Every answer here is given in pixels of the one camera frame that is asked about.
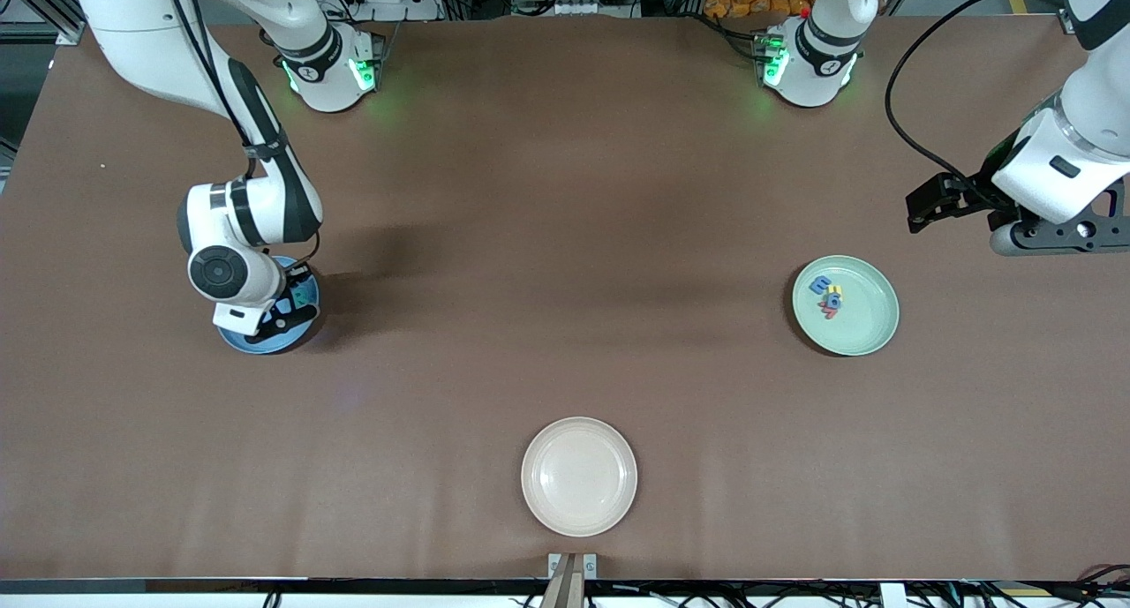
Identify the blue plate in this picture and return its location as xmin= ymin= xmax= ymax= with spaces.
xmin=218 ymin=255 xmax=321 ymax=356

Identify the green plate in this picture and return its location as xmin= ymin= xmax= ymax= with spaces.
xmin=791 ymin=255 xmax=900 ymax=357

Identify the beige plate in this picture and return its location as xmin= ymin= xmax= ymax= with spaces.
xmin=521 ymin=417 xmax=638 ymax=538

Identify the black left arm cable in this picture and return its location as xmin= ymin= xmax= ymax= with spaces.
xmin=885 ymin=0 xmax=1074 ymax=184

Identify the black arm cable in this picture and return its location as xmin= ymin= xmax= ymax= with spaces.
xmin=159 ymin=0 xmax=323 ymax=269
xmin=885 ymin=0 xmax=1074 ymax=184

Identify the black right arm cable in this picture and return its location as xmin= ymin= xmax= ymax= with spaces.
xmin=159 ymin=0 xmax=323 ymax=269

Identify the aluminium frame profile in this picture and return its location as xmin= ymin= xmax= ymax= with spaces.
xmin=0 ymin=0 xmax=89 ymax=46

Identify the metal table edge bracket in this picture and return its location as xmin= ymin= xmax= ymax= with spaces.
xmin=548 ymin=552 xmax=598 ymax=581

